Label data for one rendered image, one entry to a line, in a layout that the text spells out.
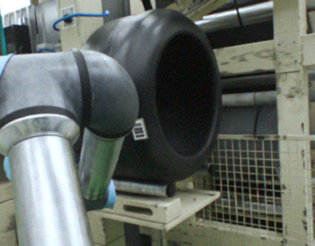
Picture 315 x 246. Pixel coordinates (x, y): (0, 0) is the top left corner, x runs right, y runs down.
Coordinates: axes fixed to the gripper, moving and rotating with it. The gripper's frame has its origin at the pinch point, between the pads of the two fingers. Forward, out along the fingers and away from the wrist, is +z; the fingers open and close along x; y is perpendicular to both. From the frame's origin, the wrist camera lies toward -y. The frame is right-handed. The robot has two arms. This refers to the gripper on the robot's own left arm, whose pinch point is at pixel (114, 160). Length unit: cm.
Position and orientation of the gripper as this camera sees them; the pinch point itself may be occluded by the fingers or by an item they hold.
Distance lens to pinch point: 108.8
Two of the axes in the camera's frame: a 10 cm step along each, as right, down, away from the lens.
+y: -0.2, -10.0, -0.3
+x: -7.6, 0.0, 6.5
